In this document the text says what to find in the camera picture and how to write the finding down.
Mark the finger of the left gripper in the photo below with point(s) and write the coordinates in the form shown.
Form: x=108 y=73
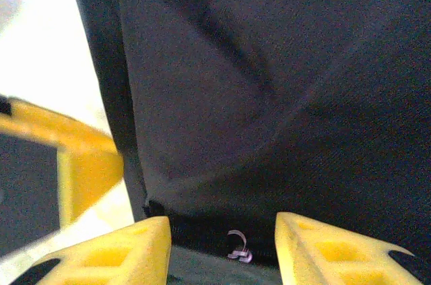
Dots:
x=91 y=170

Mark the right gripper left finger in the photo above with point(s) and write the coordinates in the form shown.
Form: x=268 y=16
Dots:
x=111 y=258

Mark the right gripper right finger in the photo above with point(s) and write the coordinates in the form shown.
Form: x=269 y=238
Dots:
x=336 y=258

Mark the black backpack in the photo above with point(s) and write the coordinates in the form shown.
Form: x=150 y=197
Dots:
x=269 y=96

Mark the metal zipper pull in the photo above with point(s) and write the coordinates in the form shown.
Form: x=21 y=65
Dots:
x=239 y=254

